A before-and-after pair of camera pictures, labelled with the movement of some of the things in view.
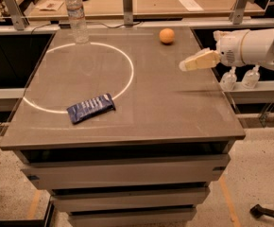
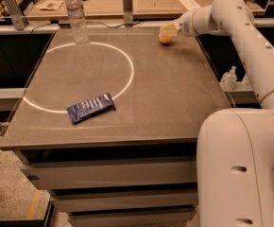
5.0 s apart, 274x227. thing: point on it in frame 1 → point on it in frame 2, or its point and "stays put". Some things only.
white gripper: x=231 y=48 → x=184 y=26
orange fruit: x=166 y=35 stays put
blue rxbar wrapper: x=90 y=109 stays put
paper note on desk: x=50 y=5 stays put
